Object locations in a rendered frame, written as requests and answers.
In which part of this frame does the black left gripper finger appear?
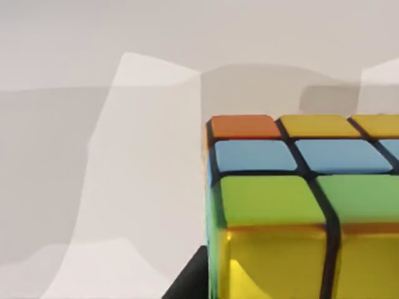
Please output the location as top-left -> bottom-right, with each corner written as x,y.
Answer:
161,245 -> 210,299

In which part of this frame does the multicoloured puzzle cube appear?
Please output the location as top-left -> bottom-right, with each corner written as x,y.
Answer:
204,113 -> 399,299

